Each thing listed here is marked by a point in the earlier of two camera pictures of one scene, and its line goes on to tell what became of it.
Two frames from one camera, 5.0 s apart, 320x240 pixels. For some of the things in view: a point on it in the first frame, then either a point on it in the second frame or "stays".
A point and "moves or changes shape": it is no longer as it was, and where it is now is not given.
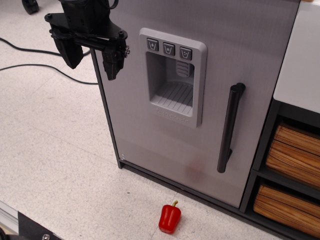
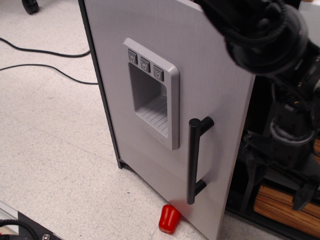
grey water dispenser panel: [174, 69] -> [155, 86]
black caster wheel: [31, 6] stays
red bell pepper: [169, 218] stays
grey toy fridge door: [191, 105] moves or changes shape
